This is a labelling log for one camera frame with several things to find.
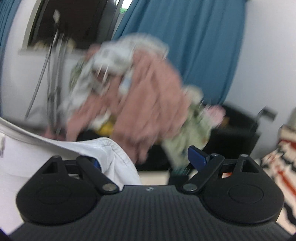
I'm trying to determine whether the white t-shirt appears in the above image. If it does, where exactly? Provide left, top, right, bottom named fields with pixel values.
left=0, top=116, right=142, bottom=236

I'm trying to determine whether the light green garment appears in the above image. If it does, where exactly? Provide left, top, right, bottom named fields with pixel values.
left=161, top=85, right=226, bottom=169

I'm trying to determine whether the black armchair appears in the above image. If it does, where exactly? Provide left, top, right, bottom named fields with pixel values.
left=136, top=104, right=260, bottom=171

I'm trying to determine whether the pink fluffy blanket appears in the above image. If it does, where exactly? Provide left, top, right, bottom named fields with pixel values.
left=45, top=44, right=189, bottom=163

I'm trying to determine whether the striped bed blanket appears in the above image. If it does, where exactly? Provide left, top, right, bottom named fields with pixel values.
left=257, top=126, right=295, bottom=234

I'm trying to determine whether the grey white garment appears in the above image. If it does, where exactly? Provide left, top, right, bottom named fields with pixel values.
left=58, top=33, right=169, bottom=119

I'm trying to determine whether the blue curtain right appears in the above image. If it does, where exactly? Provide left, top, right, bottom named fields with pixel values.
left=114, top=0, right=246, bottom=104

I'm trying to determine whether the blue curtain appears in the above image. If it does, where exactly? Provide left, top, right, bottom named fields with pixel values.
left=114, top=0, right=246, bottom=104
left=0, top=0, right=23, bottom=61

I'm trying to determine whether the dark window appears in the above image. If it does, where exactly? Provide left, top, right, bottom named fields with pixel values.
left=23, top=1, right=123, bottom=50

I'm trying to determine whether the blue curtain left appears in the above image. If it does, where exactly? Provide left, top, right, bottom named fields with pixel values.
left=0, top=0, right=23, bottom=61

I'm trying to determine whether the black wall socket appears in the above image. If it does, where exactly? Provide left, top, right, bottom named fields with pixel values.
left=257, top=106, right=278, bottom=122

